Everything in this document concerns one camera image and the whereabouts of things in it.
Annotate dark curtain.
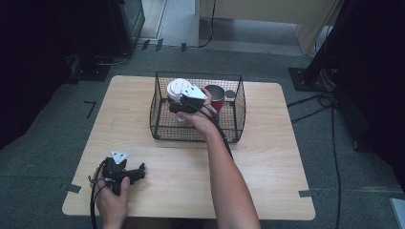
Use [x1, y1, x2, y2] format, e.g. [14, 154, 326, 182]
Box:
[313, 0, 405, 192]
[0, 0, 123, 151]

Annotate light wooden furniture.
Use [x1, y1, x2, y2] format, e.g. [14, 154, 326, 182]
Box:
[195, 0, 347, 56]

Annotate black hanging cable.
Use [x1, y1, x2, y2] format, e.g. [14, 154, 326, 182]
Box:
[187, 0, 218, 50]

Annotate black looped floor cables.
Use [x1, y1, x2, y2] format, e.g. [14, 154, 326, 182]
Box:
[286, 91, 337, 125]

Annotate white flat object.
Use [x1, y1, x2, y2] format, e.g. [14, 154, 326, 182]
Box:
[389, 198, 405, 229]

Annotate black stand base plate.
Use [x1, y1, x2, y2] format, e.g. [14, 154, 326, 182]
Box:
[288, 66, 337, 94]

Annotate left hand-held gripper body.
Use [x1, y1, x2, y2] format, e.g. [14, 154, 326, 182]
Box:
[102, 150, 133, 197]

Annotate black stand base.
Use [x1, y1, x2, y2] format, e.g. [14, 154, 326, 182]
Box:
[65, 52, 112, 86]

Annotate black cabinet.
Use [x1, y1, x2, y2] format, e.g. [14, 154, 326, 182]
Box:
[108, 0, 146, 55]

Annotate person's left leg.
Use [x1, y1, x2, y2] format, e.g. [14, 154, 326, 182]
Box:
[123, 217, 175, 229]

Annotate left hand-held gripper cable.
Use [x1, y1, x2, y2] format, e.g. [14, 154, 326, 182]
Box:
[87, 158, 109, 229]

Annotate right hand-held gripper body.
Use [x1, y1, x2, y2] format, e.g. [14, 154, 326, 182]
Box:
[180, 84, 208, 115]

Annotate person's left hand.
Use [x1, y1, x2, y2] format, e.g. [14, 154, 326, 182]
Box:
[94, 170, 131, 229]

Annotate person's right hand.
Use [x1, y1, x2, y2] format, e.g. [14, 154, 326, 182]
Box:
[184, 88, 221, 141]

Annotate right hand-held gripper cable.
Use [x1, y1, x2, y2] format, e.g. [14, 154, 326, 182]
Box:
[182, 98, 236, 162]

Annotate black wire mesh basket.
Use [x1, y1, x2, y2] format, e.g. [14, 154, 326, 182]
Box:
[149, 71, 246, 144]

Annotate black floor cable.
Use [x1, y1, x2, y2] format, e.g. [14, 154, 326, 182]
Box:
[95, 51, 132, 67]

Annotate clear bottle with white lid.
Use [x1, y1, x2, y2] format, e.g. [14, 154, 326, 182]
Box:
[166, 77, 193, 123]

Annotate hand-held gripper cable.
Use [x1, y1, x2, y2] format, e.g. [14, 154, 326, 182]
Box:
[87, 158, 109, 229]
[182, 98, 236, 162]

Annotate red cup with steel inside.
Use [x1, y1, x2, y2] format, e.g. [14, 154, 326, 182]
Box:
[203, 84, 226, 120]

